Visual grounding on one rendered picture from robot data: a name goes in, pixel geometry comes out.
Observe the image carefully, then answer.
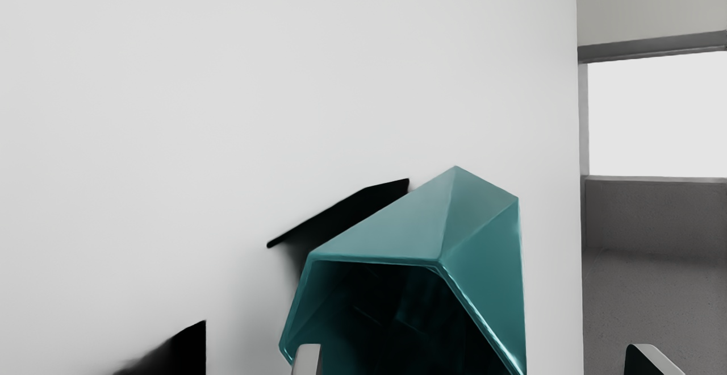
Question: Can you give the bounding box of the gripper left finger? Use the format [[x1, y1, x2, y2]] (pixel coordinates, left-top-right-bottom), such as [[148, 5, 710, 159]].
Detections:
[[291, 344, 323, 375]]

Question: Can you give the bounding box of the teal faceted mug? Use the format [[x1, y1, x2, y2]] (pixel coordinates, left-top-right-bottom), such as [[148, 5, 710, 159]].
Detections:
[[279, 165, 527, 375]]

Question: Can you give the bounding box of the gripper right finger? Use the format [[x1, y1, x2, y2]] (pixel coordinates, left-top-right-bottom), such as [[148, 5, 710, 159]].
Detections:
[[624, 343, 687, 375]]

